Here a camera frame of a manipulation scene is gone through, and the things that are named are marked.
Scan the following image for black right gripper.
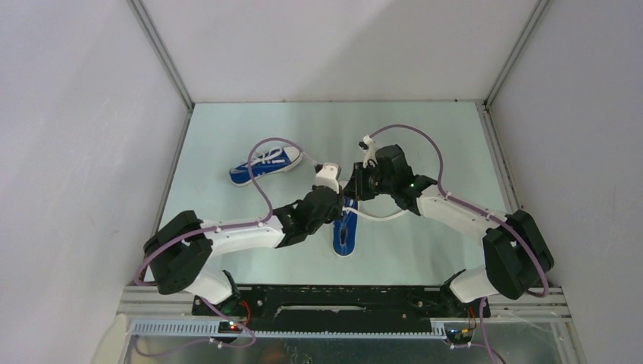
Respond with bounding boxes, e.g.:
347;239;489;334
341;162;396;202

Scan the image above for white shoelace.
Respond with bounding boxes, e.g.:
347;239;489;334
342;199;407;222

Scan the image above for blue sneaker laces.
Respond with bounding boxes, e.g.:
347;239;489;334
228;146;303;187
332;196;359;258

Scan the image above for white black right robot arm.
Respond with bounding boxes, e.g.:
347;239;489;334
344;142;554;317

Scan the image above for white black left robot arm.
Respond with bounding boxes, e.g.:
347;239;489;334
143;186;344;316

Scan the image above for blue sneaker tied laces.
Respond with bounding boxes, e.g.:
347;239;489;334
228;146;303;187

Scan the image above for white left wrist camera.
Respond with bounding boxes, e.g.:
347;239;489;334
314;163;341;194

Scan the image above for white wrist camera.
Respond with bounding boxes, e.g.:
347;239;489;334
314;163;341;194
359;135;379;168

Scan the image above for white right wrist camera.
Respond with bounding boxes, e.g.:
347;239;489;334
359;135;379;168

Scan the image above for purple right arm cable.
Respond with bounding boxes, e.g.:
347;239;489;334
369;124;551;364

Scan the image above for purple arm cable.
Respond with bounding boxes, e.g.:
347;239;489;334
133;136;322;350
369;124;551;364

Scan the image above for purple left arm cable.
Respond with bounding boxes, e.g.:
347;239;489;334
133;136;322;350

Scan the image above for aluminium frame rail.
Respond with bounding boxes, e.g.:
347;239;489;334
127;0;195;112

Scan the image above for grey slotted cable duct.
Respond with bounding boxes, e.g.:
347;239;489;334
131;320;447;338

